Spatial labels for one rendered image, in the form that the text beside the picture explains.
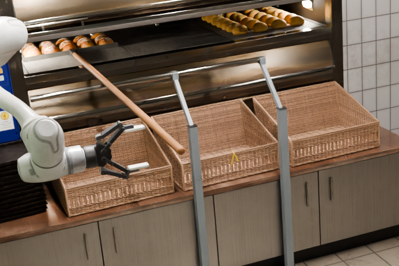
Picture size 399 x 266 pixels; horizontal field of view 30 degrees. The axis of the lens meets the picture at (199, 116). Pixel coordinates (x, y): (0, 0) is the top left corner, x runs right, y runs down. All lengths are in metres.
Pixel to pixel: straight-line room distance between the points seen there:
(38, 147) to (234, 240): 1.91
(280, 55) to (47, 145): 2.36
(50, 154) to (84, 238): 1.45
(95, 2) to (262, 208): 1.39
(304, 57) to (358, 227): 1.03
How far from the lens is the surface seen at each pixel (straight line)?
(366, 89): 4.71
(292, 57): 4.41
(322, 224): 4.19
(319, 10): 4.60
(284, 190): 3.92
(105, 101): 4.06
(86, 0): 3.94
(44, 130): 2.26
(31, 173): 2.42
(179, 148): 2.66
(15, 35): 2.78
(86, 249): 3.72
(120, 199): 3.73
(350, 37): 4.57
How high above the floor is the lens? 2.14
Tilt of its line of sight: 19 degrees down
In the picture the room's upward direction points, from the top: 5 degrees counter-clockwise
